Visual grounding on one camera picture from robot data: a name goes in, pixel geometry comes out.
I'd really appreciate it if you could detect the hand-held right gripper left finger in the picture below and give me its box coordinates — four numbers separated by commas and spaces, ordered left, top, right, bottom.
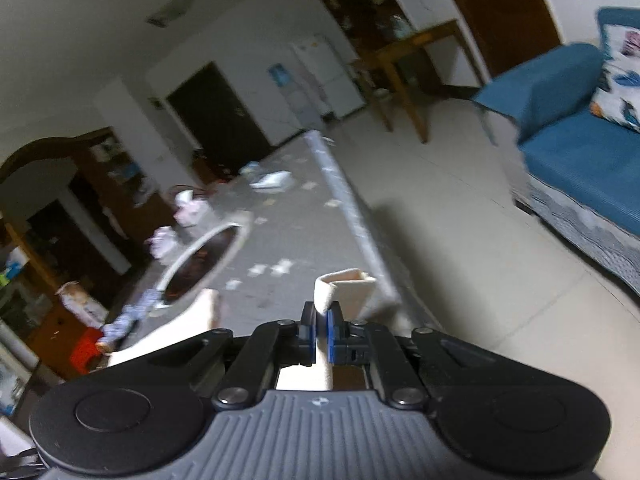
145, 302, 319, 411

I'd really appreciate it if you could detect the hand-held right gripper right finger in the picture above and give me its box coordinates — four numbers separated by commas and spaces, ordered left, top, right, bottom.
327, 302, 502, 411

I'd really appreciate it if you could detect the beige garment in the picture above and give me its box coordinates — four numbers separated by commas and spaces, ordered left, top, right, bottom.
107, 268, 391, 392

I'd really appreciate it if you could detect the grey printed tablecloth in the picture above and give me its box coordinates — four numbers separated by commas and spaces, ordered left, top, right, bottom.
150, 130, 401, 341

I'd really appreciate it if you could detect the white cloth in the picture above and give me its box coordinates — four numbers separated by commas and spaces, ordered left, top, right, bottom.
250, 170, 294, 192

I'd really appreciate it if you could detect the pink garment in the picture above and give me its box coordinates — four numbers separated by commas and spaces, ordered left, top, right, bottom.
147, 226, 179, 260
172, 189, 211, 229

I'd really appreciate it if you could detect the blue patterned cloth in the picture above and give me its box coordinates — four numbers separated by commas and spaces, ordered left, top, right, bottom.
97, 287, 161, 349

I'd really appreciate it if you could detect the red stool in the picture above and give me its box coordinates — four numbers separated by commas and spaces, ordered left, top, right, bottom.
69, 327, 109, 376

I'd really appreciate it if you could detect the printed cardboard box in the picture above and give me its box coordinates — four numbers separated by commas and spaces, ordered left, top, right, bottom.
56, 281, 109, 329

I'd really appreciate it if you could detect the dark door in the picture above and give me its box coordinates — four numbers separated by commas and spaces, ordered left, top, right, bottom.
166, 62, 274, 174

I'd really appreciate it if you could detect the white refrigerator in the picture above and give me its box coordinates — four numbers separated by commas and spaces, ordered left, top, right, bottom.
290, 34, 368, 121

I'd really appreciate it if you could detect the blue bottle water dispenser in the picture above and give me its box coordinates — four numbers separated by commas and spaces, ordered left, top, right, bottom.
268, 62, 326, 133

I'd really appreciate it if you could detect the arched wooden cabinet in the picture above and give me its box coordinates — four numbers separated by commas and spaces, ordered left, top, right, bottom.
0, 127, 176, 286

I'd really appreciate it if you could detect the blue sofa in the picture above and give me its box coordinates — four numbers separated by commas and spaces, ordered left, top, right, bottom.
472, 7, 640, 296

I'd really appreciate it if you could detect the wooden table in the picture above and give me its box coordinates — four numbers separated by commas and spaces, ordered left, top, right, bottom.
350, 19, 484, 144

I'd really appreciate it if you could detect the dark wooden shelf cabinet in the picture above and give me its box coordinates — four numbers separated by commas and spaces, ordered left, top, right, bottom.
320, 0, 416, 53

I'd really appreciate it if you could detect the brown wooden door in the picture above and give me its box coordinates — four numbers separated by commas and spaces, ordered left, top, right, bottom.
432, 0, 561, 87

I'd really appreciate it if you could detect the white patterned cushion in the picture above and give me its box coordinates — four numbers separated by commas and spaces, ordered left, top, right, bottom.
590, 22, 640, 134

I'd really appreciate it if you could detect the grey wall fixture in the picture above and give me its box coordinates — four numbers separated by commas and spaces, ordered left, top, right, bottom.
146, 0, 205, 28

